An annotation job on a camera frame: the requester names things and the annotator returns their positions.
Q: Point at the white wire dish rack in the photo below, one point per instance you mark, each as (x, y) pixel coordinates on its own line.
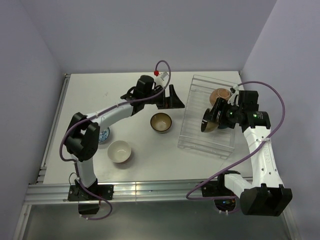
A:
(198, 132)

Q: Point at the blue white floral bowl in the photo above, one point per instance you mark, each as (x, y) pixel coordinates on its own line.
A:
(103, 135)

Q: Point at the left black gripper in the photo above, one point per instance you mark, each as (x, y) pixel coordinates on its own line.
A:
(172, 102)

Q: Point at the tan blue-outside bowl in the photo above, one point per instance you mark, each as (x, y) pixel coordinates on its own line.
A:
(224, 124)

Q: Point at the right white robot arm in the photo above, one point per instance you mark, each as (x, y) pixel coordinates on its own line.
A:
(266, 194)

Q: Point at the large tan pink-outside bowl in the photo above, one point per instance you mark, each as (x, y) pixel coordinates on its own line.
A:
(219, 93)

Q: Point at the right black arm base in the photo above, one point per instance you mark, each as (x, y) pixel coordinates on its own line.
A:
(214, 189)

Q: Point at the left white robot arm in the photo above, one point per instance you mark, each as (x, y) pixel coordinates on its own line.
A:
(81, 139)

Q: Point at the black glossy bowl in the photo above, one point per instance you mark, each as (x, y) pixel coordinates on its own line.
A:
(206, 125)

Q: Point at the white plain bowl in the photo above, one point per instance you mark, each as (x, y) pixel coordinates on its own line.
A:
(119, 151)

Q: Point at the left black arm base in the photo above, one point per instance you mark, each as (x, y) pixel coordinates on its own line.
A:
(91, 198)

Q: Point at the small tan patterned bowl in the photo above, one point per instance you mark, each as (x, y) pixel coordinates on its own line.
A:
(161, 122)

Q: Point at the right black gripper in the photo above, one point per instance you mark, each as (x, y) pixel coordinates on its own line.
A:
(221, 104)

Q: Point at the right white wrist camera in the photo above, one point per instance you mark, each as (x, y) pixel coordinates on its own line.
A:
(234, 91)

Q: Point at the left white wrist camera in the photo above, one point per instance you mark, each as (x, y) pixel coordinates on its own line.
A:
(161, 79)

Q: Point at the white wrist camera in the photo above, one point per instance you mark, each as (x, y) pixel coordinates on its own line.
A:
(234, 91)
(161, 79)

